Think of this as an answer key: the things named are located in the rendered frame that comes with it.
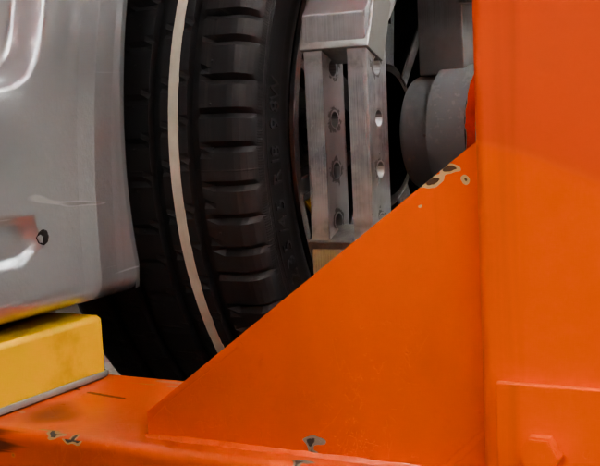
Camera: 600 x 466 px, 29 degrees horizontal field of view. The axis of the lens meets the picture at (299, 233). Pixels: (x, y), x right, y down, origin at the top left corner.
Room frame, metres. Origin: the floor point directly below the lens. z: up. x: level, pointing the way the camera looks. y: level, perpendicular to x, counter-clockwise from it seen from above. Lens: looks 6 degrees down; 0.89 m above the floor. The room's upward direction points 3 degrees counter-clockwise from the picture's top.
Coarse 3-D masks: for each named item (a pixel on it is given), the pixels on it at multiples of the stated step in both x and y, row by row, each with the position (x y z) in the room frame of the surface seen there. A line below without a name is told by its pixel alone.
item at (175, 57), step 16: (176, 16) 1.02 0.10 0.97; (176, 32) 1.02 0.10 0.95; (176, 48) 1.01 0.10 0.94; (176, 64) 1.01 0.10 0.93; (176, 80) 1.00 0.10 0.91; (176, 96) 1.00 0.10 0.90; (176, 112) 1.00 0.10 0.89; (176, 128) 1.00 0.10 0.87; (176, 144) 1.00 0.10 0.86; (176, 160) 1.00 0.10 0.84; (176, 176) 1.00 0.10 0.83; (176, 192) 1.00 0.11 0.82; (176, 208) 1.01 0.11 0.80; (192, 256) 1.01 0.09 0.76; (192, 272) 1.02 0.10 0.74; (192, 288) 1.02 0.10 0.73; (208, 320) 1.03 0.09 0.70
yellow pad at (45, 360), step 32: (32, 320) 0.89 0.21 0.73; (64, 320) 0.88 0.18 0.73; (96, 320) 0.89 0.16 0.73; (0, 352) 0.80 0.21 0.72; (32, 352) 0.83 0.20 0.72; (64, 352) 0.86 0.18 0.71; (96, 352) 0.89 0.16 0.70; (0, 384) 0.80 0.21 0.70; (32, 384) 0.83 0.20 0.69; (64, 384) 0.86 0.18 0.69
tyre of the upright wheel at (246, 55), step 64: (128, 0) 1.07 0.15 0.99; (192, 0) 1.02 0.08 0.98; (256, 0) 1.00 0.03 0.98; (128, 64) 1.03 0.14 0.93; (192, 64) 1.01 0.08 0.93; (256, 64) 0.99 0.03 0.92; (128, 128) 1.03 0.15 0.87; (192, 128) 1.00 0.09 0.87; (256, 128) 0.98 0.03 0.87; (192, 192) 1.00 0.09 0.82; (256, 192) 0.98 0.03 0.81; (256, 256) 0.98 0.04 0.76; (128, 320) 1.08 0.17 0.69; (192, 320) 1.05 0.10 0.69; (256, 320) 1.01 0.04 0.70
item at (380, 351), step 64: (448, 192) 0.63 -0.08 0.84; (384, 256) 0.65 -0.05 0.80; (448, 256) 0.63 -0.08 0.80; (320, 320) 0.67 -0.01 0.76; (384, 320) 0.65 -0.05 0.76; (448, 320) 0.63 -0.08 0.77; (128, 384) 0.87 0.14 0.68; (192, 384) 0.71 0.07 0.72; (256, 384) 0.69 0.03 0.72; (320, 384) 0.67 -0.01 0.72; (384, 384) 0.65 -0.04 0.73; (448, 384) 0.63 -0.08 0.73; (0, 448) 0.76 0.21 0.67; (64, 448) 0.74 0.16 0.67; (128, 448) 0.71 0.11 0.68; (192, 448) 0.70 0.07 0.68; (256, 448) 0.69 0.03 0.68; (320, 448) 0.67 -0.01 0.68; (384, 448) 0.65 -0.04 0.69; (448, 448) 0.63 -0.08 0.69
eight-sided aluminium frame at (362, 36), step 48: (336, 0) 1.00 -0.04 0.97; (384, 0) 1.01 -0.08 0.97; (336, 48) 0.99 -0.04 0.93; (384, 48) 1.00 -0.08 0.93; (336, 96) 1.02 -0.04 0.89; (384, 96) 1.01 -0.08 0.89; (336, 144) 1.02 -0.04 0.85; (384, 144) 1.00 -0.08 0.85; (336, 192) 1.01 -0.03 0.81; (384, 192) 1.00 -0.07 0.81; (336, 240) 0.99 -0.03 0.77
